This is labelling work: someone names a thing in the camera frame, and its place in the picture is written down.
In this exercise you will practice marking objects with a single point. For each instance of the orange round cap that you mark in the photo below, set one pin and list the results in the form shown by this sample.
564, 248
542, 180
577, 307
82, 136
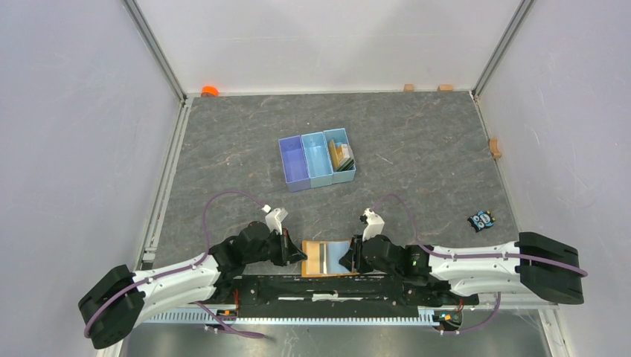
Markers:
209, 91

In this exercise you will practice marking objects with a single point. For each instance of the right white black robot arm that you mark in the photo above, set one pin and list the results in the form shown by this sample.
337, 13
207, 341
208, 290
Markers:
533, 263

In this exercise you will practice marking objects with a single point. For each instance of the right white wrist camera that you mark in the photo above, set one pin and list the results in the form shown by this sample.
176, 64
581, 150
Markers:
373, 222

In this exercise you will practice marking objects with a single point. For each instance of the blue owl sticker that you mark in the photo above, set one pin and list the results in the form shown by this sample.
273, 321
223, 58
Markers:
481, 220

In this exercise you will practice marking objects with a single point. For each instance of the stack of credit cards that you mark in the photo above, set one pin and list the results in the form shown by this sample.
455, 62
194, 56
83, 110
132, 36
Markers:
341, 155

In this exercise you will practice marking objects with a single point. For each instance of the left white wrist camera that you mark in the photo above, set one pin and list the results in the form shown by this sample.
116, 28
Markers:
274, 218

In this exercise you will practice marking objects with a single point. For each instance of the purple plastic bin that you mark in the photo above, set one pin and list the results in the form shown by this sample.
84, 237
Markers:
294, 164

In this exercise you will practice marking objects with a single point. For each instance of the white slotted cable duct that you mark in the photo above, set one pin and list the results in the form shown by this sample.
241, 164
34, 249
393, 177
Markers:
423, 318

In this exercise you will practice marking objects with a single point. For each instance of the curved wooden piece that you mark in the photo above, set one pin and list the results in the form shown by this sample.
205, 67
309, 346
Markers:
493, 145

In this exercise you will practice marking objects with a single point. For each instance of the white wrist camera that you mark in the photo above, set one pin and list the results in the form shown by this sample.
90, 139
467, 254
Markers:
274, 218
373, 222

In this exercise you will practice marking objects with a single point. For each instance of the light blue bin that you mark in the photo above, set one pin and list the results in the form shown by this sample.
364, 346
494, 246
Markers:
339, 136
317, 159

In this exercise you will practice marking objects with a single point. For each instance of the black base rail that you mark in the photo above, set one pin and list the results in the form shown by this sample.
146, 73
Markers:
369, 296

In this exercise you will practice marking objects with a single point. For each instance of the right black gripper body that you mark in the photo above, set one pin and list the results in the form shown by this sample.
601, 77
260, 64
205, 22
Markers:
362, 265

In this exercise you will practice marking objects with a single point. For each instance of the orange leather card holder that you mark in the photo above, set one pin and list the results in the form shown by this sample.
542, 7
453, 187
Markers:
323, 259

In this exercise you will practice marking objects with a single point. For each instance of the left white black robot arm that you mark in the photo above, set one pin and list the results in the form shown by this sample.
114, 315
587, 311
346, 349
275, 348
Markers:
123, 299

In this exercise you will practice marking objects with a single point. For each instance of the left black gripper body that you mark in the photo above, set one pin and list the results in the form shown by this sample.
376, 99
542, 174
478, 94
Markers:
276, 248

